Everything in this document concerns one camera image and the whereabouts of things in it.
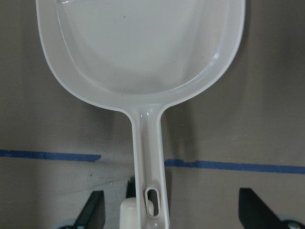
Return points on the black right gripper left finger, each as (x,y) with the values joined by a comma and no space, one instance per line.
(92,215)

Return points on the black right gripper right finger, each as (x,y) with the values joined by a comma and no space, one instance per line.
(253,213)

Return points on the cream hand brush black bristles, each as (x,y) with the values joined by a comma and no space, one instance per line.
(128,209)

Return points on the beige plastic dustpan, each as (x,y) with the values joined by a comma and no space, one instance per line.
(140,57)

